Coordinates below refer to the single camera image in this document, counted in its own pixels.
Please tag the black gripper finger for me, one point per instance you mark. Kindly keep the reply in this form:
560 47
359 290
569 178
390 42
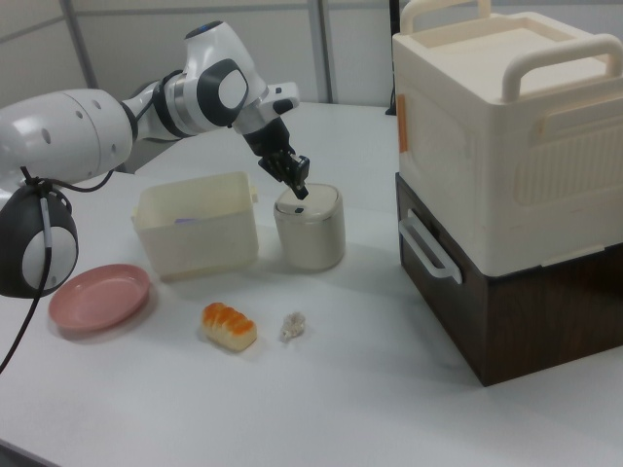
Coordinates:
301 175
278 168

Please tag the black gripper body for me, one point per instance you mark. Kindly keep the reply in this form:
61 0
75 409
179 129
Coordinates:
267 138

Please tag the small beige lidded trash can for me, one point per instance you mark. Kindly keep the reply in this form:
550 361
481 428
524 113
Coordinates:
309 238

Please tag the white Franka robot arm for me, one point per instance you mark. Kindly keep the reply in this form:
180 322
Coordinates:
73 136

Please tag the open white plastic storage box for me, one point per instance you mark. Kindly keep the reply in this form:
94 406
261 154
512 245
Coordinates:
199 248

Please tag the crumpled white paper scrap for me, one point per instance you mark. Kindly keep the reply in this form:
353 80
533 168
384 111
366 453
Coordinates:
292 327

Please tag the toy bread with orange glaze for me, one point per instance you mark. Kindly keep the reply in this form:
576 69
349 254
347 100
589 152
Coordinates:
229 327

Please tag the pink plastic plate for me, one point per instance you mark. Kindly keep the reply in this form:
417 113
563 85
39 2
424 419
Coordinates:
97 299

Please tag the dark brown wooden drawer box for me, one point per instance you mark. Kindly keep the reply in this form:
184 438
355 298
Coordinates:
535 326

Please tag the black camera stand pole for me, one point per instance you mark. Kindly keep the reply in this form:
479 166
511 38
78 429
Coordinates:
393 48

